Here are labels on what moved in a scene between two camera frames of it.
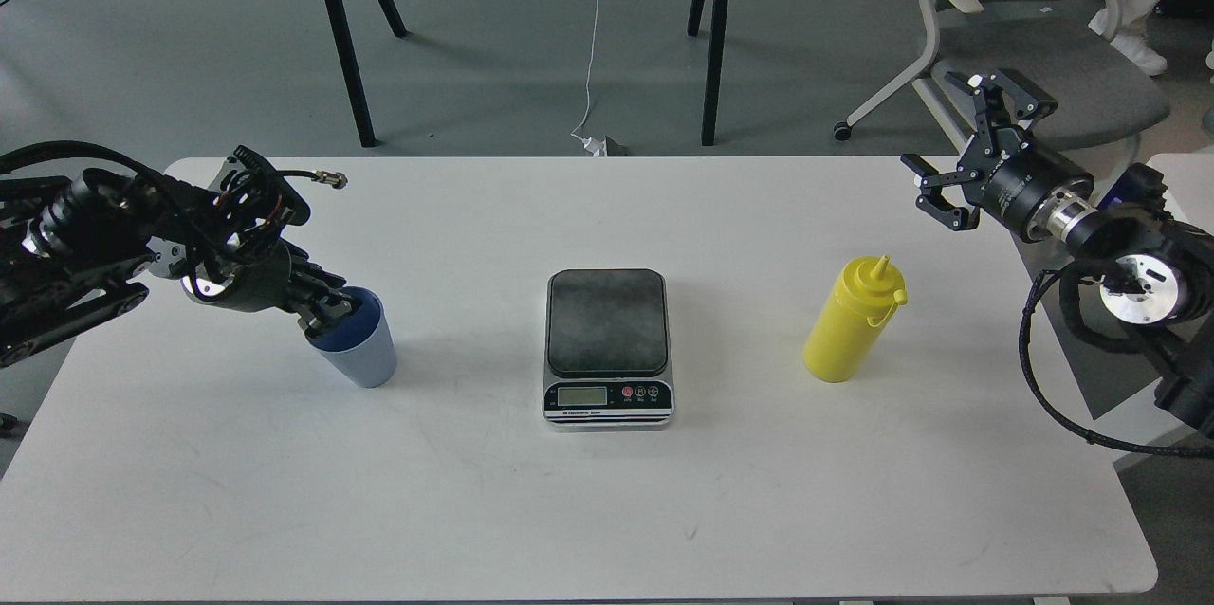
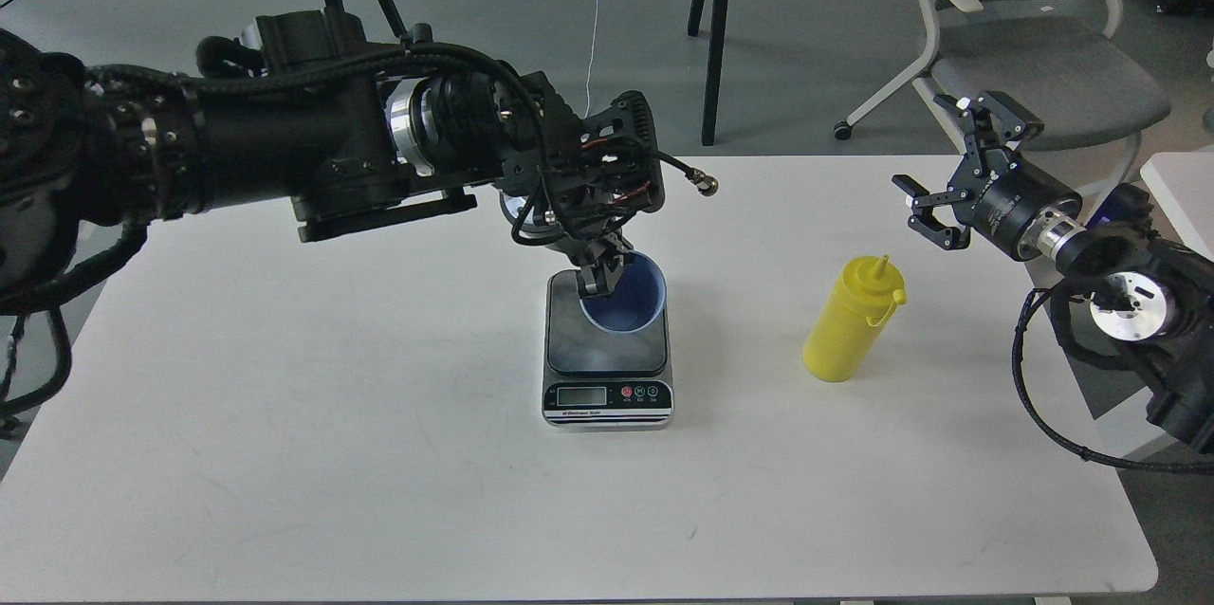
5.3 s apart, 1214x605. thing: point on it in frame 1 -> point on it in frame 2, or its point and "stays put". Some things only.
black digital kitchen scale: x=607 y=351 stays put
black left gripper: x=261 y=272 -> x=599 y=247
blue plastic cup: x=361 y=349 -> x=635 y=301
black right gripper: x=1034 y=187 -> x=1030 y=215
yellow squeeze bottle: x=862 y=302 stays put
